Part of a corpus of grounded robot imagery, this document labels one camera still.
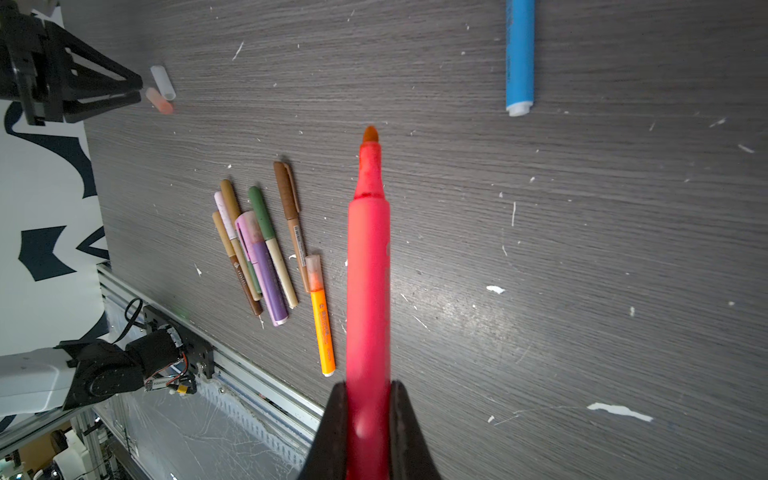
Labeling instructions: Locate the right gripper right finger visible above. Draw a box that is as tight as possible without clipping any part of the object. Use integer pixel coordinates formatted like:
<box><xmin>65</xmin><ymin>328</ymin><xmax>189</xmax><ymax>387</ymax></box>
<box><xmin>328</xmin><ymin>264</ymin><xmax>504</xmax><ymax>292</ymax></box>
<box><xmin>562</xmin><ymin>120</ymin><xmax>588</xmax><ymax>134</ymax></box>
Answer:
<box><xmin>388</xmin><ymin>380</ymin><xmax>442</xmax><ymax>480</ymax></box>

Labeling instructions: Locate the tan cap brown pen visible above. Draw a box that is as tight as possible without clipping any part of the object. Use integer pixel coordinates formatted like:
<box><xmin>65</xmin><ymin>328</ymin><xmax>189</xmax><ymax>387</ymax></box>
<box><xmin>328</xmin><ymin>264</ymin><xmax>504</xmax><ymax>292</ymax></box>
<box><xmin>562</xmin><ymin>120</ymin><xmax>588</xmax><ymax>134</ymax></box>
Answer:
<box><xmin>212</xmin><ymin>211</ymin><xmax>263</xmax><ymax>318</ymax></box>

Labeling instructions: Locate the purple highlighter pen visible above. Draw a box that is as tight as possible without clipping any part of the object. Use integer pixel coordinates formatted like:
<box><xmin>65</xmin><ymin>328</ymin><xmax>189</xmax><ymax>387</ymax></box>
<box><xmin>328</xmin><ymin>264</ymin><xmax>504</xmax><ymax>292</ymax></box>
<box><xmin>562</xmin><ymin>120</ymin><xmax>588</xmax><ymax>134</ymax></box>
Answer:
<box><xmin>235</xmin><ymin>211</ymin><xmax>288</xmax><ymax>327</ymax></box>

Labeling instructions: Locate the clear blue pen cap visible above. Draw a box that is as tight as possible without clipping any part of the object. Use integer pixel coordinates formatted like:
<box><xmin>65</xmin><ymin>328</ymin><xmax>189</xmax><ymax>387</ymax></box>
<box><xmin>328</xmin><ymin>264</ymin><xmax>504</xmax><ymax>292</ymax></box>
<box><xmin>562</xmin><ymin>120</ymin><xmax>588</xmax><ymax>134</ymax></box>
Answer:
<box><xmin>150</xmin><ymin>65</ymin><xmax>176</xmax><ymax>101</ymax></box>

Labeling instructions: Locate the brown cap beige pen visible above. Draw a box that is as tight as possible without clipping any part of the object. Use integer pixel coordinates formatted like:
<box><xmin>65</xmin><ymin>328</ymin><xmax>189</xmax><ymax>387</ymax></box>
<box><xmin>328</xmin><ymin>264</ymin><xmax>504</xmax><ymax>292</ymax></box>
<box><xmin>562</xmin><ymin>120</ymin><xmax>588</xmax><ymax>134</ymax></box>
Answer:
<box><xmin>273</xmin><ymin>161</ymin><xmax>310</xmax><ymax>293</ymax></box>

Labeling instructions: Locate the green cap beige pen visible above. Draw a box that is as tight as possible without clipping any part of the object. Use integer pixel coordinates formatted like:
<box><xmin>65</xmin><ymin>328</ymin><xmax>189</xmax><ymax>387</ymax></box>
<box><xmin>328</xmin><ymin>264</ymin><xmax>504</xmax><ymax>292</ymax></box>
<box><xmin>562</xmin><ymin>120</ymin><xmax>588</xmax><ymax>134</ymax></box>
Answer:
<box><xmin>248</xmin><ymin>186</ymin><xmax>299</xmax><ymax>309</ymax></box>

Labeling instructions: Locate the blue highlighter pen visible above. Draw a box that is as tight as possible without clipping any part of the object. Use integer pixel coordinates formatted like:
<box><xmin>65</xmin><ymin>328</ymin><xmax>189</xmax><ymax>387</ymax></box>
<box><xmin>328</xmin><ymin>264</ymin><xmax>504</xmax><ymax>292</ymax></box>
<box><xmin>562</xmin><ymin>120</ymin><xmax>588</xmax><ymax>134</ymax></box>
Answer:
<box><xmin>505</xmin><ymin>0</ymin><xmax>535</xmax><ymax>117</ymax></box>

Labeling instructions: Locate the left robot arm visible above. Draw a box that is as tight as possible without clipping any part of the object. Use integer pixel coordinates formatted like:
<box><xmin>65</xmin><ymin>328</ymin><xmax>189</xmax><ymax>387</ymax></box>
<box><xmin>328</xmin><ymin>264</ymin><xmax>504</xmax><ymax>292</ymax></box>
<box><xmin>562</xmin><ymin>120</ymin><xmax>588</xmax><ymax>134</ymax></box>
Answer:
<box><xmin>1</xmin><ymin>1</ymin><xmax>181</xmax><ymax>419</ymax></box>

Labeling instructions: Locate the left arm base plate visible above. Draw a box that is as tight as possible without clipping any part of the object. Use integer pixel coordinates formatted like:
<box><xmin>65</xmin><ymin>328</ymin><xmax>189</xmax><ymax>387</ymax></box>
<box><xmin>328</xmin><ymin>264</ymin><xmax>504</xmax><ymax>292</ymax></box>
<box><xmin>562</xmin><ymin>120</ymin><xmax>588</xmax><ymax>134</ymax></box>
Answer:
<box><xmin>142</xmin><ymin>306</ymin><xmax>214</xmax><ymax>395</ymax></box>

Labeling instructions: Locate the gold cap green pen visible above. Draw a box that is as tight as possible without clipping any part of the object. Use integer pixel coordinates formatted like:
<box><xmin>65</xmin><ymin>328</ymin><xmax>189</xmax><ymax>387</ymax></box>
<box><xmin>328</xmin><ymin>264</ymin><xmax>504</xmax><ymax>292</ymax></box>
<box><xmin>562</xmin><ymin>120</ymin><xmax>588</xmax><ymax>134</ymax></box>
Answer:
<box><xmin>219</xmin><ymin>178</ymin><xmax>264</xmax><ymax>298</ymax></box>

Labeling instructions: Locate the pink highlighter pen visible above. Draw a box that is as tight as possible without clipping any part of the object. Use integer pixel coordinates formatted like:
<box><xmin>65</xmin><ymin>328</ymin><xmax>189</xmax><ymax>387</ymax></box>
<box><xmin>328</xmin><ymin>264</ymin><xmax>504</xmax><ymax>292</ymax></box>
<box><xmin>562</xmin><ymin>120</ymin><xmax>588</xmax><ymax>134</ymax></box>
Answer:
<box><xmin>346</xmin><ymin>125</ymin><xmax>390</xmax><ymax>479</ymax></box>

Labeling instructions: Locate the orange highlighter pen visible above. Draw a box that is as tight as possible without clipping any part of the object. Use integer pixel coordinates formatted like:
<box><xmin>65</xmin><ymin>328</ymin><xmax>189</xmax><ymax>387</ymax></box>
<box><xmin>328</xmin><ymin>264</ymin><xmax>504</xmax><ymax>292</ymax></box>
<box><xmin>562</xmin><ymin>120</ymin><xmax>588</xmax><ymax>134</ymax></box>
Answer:
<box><xmin>306</xmin><ymin>254</ymin><xmax>336</xmax><ymax>377</ymax></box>

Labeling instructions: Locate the aluminium front rail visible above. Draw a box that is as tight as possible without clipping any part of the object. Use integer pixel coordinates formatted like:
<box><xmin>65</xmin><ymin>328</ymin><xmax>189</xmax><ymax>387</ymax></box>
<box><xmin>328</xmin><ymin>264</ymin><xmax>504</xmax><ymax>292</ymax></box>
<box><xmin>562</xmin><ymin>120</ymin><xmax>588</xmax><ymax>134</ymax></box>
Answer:
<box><xmin>95</xmin><ymin>263</ymin><xmax>325</xmax><ymax>469</ymax></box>

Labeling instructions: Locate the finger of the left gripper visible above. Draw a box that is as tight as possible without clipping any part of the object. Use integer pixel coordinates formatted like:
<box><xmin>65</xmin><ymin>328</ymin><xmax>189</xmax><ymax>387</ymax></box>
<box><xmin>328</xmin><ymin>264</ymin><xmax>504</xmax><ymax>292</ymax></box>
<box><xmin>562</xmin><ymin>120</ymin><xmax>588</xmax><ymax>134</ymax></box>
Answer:
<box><xmin>44</xmin><ymin>22</ymin><xmax>143</xmax><ymax>90</ymax></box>
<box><xmin>63</xmin><ymin>91</ymin><xmax>141</xmax><ymax>123</ymax></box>

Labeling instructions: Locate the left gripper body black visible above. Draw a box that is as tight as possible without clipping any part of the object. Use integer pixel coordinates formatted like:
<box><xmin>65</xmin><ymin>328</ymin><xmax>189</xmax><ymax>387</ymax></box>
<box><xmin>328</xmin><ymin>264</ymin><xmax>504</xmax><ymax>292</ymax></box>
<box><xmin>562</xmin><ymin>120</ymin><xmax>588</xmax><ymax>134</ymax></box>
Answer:
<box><xmin>1</xmin><ymin>1</ymin><xmax>64</xmax><ymax>126</ymax></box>

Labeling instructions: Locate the pale pink cap tan pen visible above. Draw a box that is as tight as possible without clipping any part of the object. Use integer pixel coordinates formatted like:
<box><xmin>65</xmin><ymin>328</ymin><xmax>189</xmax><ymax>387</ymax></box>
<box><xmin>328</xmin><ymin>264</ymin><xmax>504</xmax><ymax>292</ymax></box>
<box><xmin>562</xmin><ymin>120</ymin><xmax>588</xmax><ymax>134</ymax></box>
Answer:
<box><xmin>214</xmin><ymin>191</ymin><xmax>261</xmax><ymax>301</ymax></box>

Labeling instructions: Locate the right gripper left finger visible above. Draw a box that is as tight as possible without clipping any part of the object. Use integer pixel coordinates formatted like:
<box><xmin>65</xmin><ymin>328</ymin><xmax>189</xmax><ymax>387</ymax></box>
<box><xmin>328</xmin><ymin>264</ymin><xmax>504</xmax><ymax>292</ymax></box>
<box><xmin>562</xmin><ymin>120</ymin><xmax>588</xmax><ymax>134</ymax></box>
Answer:
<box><xmin>298</xmin><ymin>382</ymin><xmax>348</xmax><ymax>480</ymax></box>

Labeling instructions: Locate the white slotted cable duct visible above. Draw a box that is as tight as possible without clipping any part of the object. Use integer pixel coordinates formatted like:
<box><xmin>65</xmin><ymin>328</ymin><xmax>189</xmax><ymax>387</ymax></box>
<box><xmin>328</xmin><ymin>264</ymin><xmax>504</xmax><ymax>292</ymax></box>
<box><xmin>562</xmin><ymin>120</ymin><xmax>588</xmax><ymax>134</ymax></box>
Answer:
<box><xmin>198</xmin><ymin>380</ymin><xmax>308</xmax><ymax>470</ymax></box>

